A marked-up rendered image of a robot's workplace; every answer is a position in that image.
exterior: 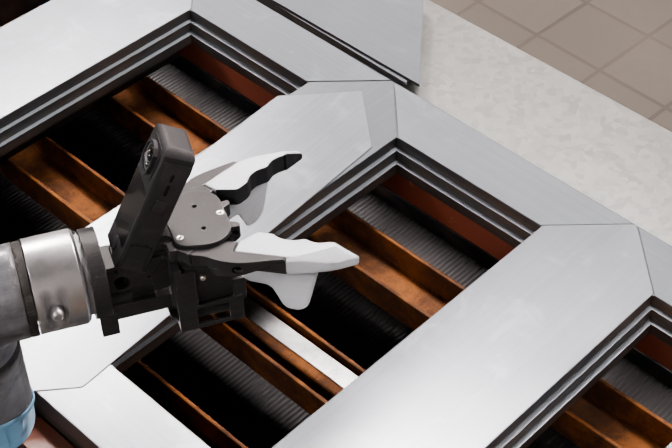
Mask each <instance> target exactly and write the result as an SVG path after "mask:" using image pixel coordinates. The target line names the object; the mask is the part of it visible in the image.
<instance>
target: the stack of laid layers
mask: <svg viewBox="0 0 672 448"><path fill-rule="evenodd" d="M190 44H194V45H195V46H197V47H198V48H200V49H201V50H203V51H205V52H206V53H208V54H209V55H211V56H212V57H214V58H216V59H217V60H219V61H220V62H222V63H224V64H225V65H227V66H228V67H230V68H231V69H233V70H235V71H236V72H238V73H239V74H241V75H242V76H244V77H246V78H247V79H249V80H250V81H252V82H254V83H255V84H257V85H258V86H260V87H261V88H263V89H265V90H266V91H268V92H269V93H271V94H272V95H274V96H276V97H277V96H282V95H298V94H313V93H329V92H345V91H362V92H363V97H364V102H365V108H366V114H367V119H368V125H369V131H370V136H371V142H372V148H371V149H369V150H368V151H367V152H366V153H365V154H363V155H362V156H361V157H360V158H359V159H357V160H356V161H355V162H354V163H353V164H351V165H350V166H349V167H348V168H347V169H345V170H344V171H343V172H342V173H341V174H339V175H338V176H337V177H336V178H334V179H333V180H332V181H331V182H330V183H328V184H327V185H326V186H325V187H324V188H322V189H321V190H320V191H319V192H318V193H316V194H315V195H314V196H313V197H312V198H310V199H309V200H308V201H307V202H306V203H304V204H303V205H302V206H301V207H300V208H298V209H297V210H296V211H295V212H294V213H292V214H291V215H290V216H289V217H287V218H286V219H285V220H284V221H283V222H281V223H280V224H279V225H278V226H277V227H275V228H274V229H273V230H272V231H271V232H269V233H270V234H274V235H275V236H277V237H279V238H281V239H285V240H301V239H306V238H308V237H309V236H310V235H312V234H313V233H314V232H316V231H317V230H319V229H320V228H321V227H323V226H324V225H325V224H327V223H328V222H330V221H331V220H332V219H334V218H335V217H336V216H338V215H339V214H341V213H342V212H343V211H345V210H346V209H347V208H349V207H350V206H352V205H353V204H354V203H356V202H357V201H358V200H360V199H361V198H363V197H364V196H365V195H367V194H368V193H369V192H371V191H372V190H374V189H375V188H376V187H378V186H379V185H380V184H382V183H383V182H385V181H386V180H387V179H389V178H390V177H391V176H393V175H394V174H396V173H397V174H399V175H400V176H402V177H404V178H405V179H407V180H408V181H410V182H411V183H413V184H415V185H416V186H418V187H419V188H421V189H422V190H424V191H426V192H427V193H429V194H430V195H432V196H434V197H435V198H437V199H438V200H440V201H441V202H443V203H445V204H446V205H448V206H449V207H451V208H452V209H454V210H456V211H457V212H459V213H460V214H462V215H464V216H465V217H467V218H468V219H470V220H471V221H473V222H475V223H476V224H478V225H479V226H481V227H482V228H484V229H486V230H487V231H489V232H490V233H492V234H494V235H495V236H497V237H498V238H500V239H501V240H503V241H505V242H506V243H508V244H509V245H511V246H512V247H514V248H516V247H517V246H518V245H520V244H521V243H522V242H523V241H525V240H526V239H527V238H528V237H529V236H531V235H532V234H533V233H534V232H535V231H537V230H538V229H539V228H540V227H542V226H543V225H539V224H537V223H535V222H534V221H532V220H530V219H529V218H527V217H526V216H524V215H522V214H521V213H519V212H517V211H516V210H514V209H513V208H511V207H509V206H508V205H506V204H505V203H503V202H501V201H500V200H498V199H496V198H495V197H493V196H492V195H490V194H488V193H487V192H485V191H483V190H482V189H480V188H479V187H477V186H475V185H474V184H472V183H470V182H469V181H467V180H466V179H464V178H462V177H461V176H459V175H457V174H456V173H454V172H453V171H451V170H449V169H448V168H446V167H444V166H443V165H441V164H440V163H438V162H436V161H435V160H433V159H432V158H430V157H428V156H427V155H425V154H423V153H422V152H420V151H419V150H417V149H415V148H414V147H412V146H410V145H409V144H407V143H406V142H404V141H402V140H401V139H399V138H398V128H397V115H396V102H395V89H394V83H393V82H392V81H310V82H307V81H305V80H303V79H302V78H300V77H299V76H297V75H295V74H294V73H292V72H290V71H289V70H287V69H286V68H284V67H282V66H281V65H279V64H277V63H276V62H274V61H273V60H271V59H269V58H268V57H266V56H264V55H263V54H261V53H260V52H258V51H256V50H255V49H253V48H251V47H250V46H248V45H247V44H245V43H243V42H242V41H240V40H238V39H237V38H235V37H234V36H232V35H230V34H229V33H227V32H226V31H224V30H222V29H221V28H219V27H217V26H216V25H214V24H213V23H211V22H209V21H208V20H206V19H204V18H203V17H201V16H200V15H198V14H196V13H195V12H193V11H191V10H189V11H187V12H185V13H184V14H182V15H180V16H178V17H177V18H175V19H173V20H171V21H170V22H168V23H166V24H165V25H163V26H161V27H159V28H158V29H156V30H154V31H152V32H151V33H149V34H147V35H145V36H144V37H142V38H140V39H139V40H137V41H135V42H133V43H132V44H130V45H128V46H126V47H125V48H123V49H121V50H119V51H118V52H116V53H114V54H113V55H111V56H109V57H107V58H106V59H104V60H102V61H100V62H99V63H97V64H95V65H93V66H92V67H90V68H88V69H87V70H85V71H83V72H81V73H80V74H78V75H76V76H74V77H73V78H71V79H69V80H67V81H66V82H64V83H62V84H61V85H59V86H57V87H55V88H54V89H52V90H50V91H48V92H47V93H45V94H43V95H41V96H40V97H38V98H36V99H34V100H33V101H31V102H29V103H28V104H26V105H24V106H22V107H21V108H19V109H17V110H15V111H14V112H12V113H10V114H8V115H7V116H5V117H3V118H2V119H0V157H1V156H3V155H5V154H6V153H8V152H10V151H11V150H13V149H15V148H16V147H18V146H20V145H21V144H23V143H25V142H26V141H28V140H30V139H31V138H33V137H35V136H37V135H38V134H40V133H42V132H43V131H45V130H47V129H48V128H50V127H52V126H53V125H55V124H57V123H58V122H60V121H62V120H64V119H65V118H67V117H69V116H70V115H72V114H74V113H75V112H77V111H79V110H80V109H82V108H84V107H85V106H87V105H89V104H90V103H92V102H94V101H96V100H97V99H99V98H101V97H102V96H104V95H106V94H107V93H109V92H111V91H112V90H114V89H116V88H117V87H119V86H121V85H122V84H124V83H126V82H128V81H129V80H131V79H133V78H134V77H136V76H138V75H139V74H141V73H143V72H144V71H146V70H148V69H149V68H151V67H153V66H155V65H156V64H158V63H160V62H161V61H163V60H165V59H166V58H168V57H170V56H171V55H173V54H175V53H176V52H178V51H180V50H181V49H183V48H185V47H187V46H188V45H190ZM180 330H181V329H180V326H179V324H178V321H177V320H172V319H171V316H170V315H169V316H168V317H167V318H166V319H165V320H163V321H162V322H161V323H160V324H159V325H157V326H156V327H155V328H154V329H153V330H151V331H150V332H149V333H148V334H146V335H145V336H144V337H143V338H142V339H140V340H139V341H138V342H137V343H136V344H134V345H133V346H132V347H131V348H130V349H128V350H127V351H126V352H125V353H124V354H122V355H121V356H120V357H119V358H118V359H116V360H115V361H114V362H113V363H112V364H111V365H112V366H113V367H114V368H116V369H117V370H118V371H119V372H120V373H122V372H123V371H125V370H126V369H128V368H129V367H130V366H132V365H133V364H134V363H136V362H137V361H139V360H140V359H141V358H143V357H144V356H145V355H147V354H148V353H150V352H151V351H152V350H154V349H155V348H156V347H158V346H159V345H161V344H162V343H163V342H165V341H166V340H167V339H169V338H170V337H172V336H173V335H174V334H176V333H177V332H178V331H180ZM648 333H650V334H651V335H653V336H655V337H656V338H658V339H659V340H661V341H662V342H664V343H666V344H667V345H669V346H670V347H672V306H670V305H668V304H667V303H665V302H663V301H662V300H660V299H659V298H657V297H655V296H654V293H653V294H652V295H651V296H650V297H649V298H648V299H647V300H646V301H645V302H644V303H643V304H642V305H641V306H639V307H638V308H637V309H636V310H635V311H634V312H633V313H632V314H631V315H630V316H629V317H627V318H626V319H625V320H624V321H623V322H622V323H621V324H620V325H619V326H618V327H617V328H615V329H614V330H613V331H612V332H611V333H610V334H609V335H608V336H607V337H606V338H605V339H603V340H602V341H601V342H600V343H599V344H598V345H597V346H596V347H595V348H594V349H593V350H592V351H590V352H589V353H588V354H587V355H586V356H585V357H584V358H583V359H582V360H581V361H580V362H578V363H577V364H576V365H575V366H574V367H573V368H572V369H571V370H570V371H569V372H568V373H566V374H565V375H564V376H563V377H562V378H561V379H560V380H559V381H558V382H557V383H556V384H554V385H553V386H552V387H551V388H550V389H549V390H548V391H547V392H546V393H545V394H544V395H542V396H541V397H540V398H539V399H538V400H537V401H536V402H535V403H534V404H533V405H532V406H531V407H529V408H528V409H527V410H526V411H525V412H524V413H523V414H522V415H521V416H520V417H519V418H517V419H516V420H515V421H514V422H513V423H512V424H511V425H510V426H509V427H508V428H507V429H505V430H504V431H503V432H502V433H501V434H500V435H499V436H498V437H497V438H496V439H495V440H493V441H492V442H491V443H490V444H489V445H488V446H487V447H486V448H527V447H528V446H529V445H530V444H531V443H533V442H534V441H535V440H536V439H537V438H538V437H539V436H540V435H541V434H542V433H543V432H544V431H545V430H546V429H547V428H548V427H550V426H551V425H552V424H553V423H554V422H555V421H556V420H557V419H558V418H559V417H560V416H561V415H562V414H563V413H564V412H565V411H567V410H568V409H569V408H570V407H571V406H572V405H573V404H574V403H575V402H576V401H577V400H578V399H579V398H580V397H581V396H583V395H584V394H585V393H586V392H587V391H588V390H589V389H590V388H591V387H592V386H593V385H594V384H595V383H596V382H597V381H598V380H600V379H601V378H602V377H603V376H604V375H605V374H606V373H607V372H608V371H609V370H610V369H611V368H612V367H613V366H614V365H615V364H617V363H618V362H619V361H620V360H621V359H622V358H623V357H624V356H625V355H626V354H627V353H628V352H629V351H630V350H631V349H633V348H634V347H635V346H636V345H637V344H638V343H639V342H640V341H641V340H642V339H643V338H644V337H645V336H646V335H647V334H648ZM34 394H35V402H34V409H35V413H37V414H38V415H39V416H40V417H41V418H42V419H43V420H44V421H46V422H47V423H48V424H49V425H50V426H51V427H52V428H53V429H54V430H56V431H57V432H58V433H59V434H60V435H61V436H62V437H63V438H65V439H66V440H67V441H68V442H69V443H70V444H71V445H72V446H73V447H75V448H99V447H98V446H97V445H96V444H95V443H93V442H92V441H91V440H90V439H89V438H88V437H87V436H86V435H84V434H83V433H82V432H81V431H80V430H79V429H78V428H76V427H75V426H74V425H73V424H72V423H71V422H70V421H69V420H67V419H66V418H65V417H64V416H63V415H62V414H61V413H59V412H58V411H57V410H56V409H55V408H54V407H53V406H52V405H50V404H49V403H48V402H47V401H46V400H45V399H44V398H43V397H41V396H40V395H39V394H38V393H37V392H36V391H34Z"/></svg>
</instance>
